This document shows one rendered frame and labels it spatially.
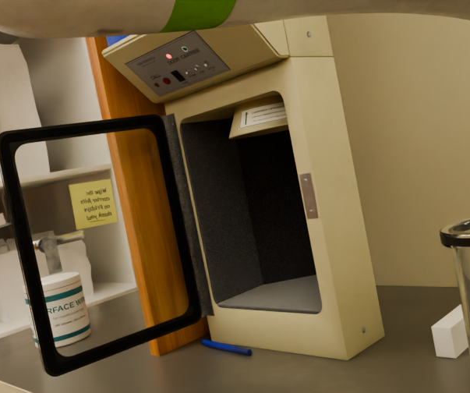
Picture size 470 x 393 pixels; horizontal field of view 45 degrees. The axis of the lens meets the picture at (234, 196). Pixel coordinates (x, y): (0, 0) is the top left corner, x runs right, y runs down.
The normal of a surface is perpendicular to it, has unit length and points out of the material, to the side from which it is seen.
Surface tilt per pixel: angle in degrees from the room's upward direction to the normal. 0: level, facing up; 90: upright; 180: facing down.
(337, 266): 90
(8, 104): 89
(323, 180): 90
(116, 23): 166
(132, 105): 90
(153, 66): 135
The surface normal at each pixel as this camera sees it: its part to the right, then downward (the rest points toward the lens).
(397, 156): -0.70, 0.18
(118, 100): 0.68, -0.10
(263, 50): -0.36, 0.82
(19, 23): -0.04, 0.95
